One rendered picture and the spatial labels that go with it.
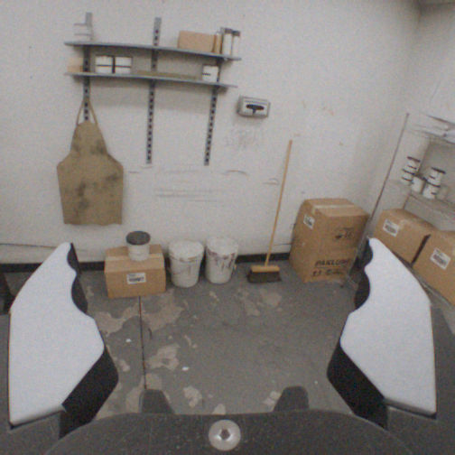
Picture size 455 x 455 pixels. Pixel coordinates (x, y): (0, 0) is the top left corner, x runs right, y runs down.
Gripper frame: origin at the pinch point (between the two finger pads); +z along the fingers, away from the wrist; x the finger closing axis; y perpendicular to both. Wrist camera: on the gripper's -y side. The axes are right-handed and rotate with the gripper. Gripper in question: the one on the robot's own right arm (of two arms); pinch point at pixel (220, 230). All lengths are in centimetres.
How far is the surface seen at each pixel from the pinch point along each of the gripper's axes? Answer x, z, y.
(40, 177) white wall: -144, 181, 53
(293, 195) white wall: 75, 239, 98
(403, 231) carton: 155, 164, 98
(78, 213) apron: -118, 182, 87
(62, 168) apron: -121, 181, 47
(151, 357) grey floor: -50, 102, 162
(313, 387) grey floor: 65, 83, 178
